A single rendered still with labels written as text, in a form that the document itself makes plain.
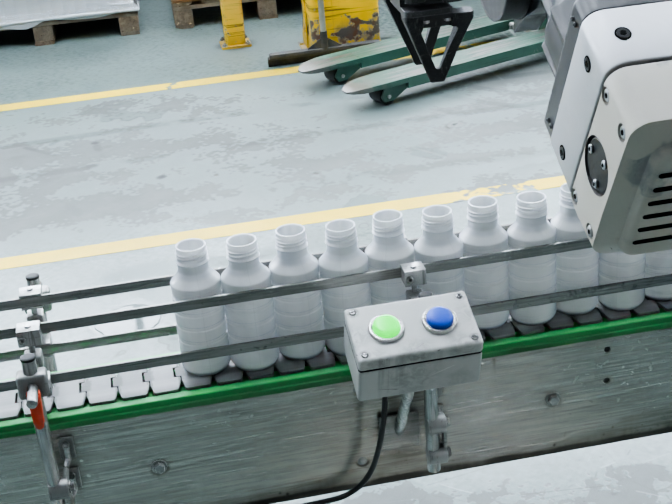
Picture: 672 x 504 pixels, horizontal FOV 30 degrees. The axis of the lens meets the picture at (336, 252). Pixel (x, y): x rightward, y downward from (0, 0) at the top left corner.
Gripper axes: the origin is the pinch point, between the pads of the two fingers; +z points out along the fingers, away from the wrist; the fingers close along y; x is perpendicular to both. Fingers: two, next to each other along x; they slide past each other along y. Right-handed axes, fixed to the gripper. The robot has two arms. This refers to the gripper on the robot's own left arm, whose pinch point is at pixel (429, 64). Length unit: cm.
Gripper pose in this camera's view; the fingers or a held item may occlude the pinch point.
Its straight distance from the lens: 128.3
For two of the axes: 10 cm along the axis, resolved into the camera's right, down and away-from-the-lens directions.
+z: 0.8, 9.0, 4.3
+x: 9.8, -1.5, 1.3
